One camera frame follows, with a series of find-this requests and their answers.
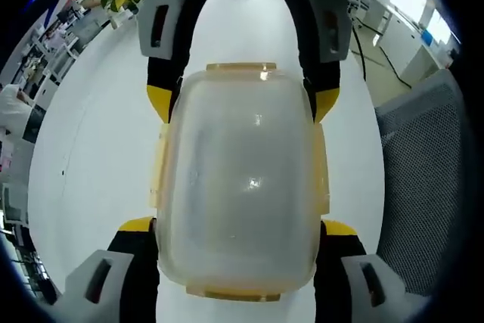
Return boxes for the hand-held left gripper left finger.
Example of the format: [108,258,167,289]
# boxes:
[56,216,160,323]

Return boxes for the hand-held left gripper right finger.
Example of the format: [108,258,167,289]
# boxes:
[312,219,414,323]

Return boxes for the clear box with yellow plastic buckles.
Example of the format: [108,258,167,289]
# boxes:
[148,61,332,303]

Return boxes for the white plant pot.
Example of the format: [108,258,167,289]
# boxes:
[109,5,140,30]

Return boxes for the white office desks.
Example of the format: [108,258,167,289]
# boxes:
[350,0,461,82]

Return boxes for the grey mesh office chair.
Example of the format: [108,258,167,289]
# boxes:
[374,68,470,298]

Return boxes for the black floor cable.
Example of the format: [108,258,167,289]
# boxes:
[349,24,414,90]

